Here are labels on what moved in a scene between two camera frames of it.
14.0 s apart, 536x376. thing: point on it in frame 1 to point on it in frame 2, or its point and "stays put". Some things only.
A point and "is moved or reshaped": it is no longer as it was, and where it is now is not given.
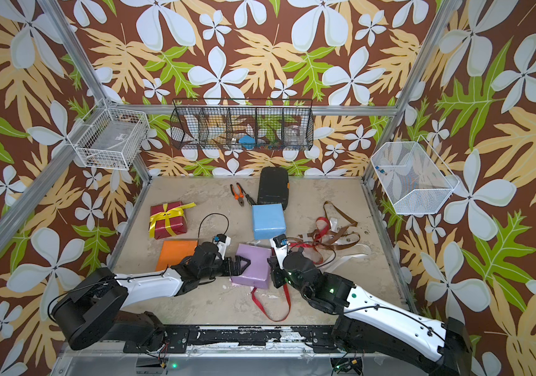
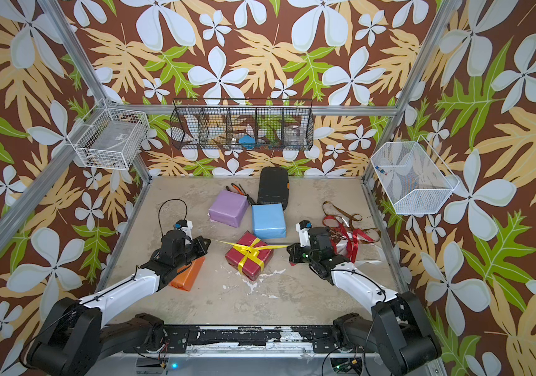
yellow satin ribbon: (167, 214) to (252, 251)
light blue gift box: (268, 221) stays put
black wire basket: (244, 124) stays put
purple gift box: (258, 272) to (229, 208)
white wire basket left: (110, 138) stays put
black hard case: (273, 186) stays put
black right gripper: (276, 272) to (295, 254)
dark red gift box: (178, 223) to (250, 256)
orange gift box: (172, 252) is moved or reshaped
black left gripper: (229, 262) to (202, 248)
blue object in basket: (247, 142) stays put
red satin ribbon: (294, 244) to (353, 238)
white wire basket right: (415, 179) stays put
